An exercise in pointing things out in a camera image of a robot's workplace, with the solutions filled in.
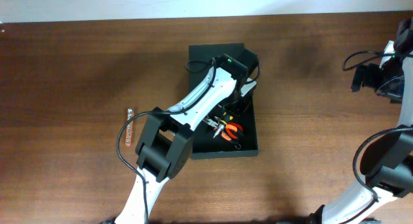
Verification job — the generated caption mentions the yellow black screwdriver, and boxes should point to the yellow black screwdriver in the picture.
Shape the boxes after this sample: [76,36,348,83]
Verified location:
[213,112,234,138]

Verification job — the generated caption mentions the orange black long-nose pliers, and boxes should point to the orange black long-nose pliers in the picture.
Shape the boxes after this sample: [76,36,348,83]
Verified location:
[203,118,240,144]

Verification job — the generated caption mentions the small orange pliers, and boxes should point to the small orange pliers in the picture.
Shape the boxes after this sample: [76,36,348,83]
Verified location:
[225,122,244,139]

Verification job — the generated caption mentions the orange socket rail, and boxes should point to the orange socket rail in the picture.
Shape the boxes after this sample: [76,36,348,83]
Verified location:
[125,108,134,147]

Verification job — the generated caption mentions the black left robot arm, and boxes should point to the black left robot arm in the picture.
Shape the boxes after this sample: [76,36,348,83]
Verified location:
[109,49,260,224]

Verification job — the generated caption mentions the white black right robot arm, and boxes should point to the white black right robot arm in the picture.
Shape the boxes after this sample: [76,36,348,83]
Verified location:
[305,19,412,223]

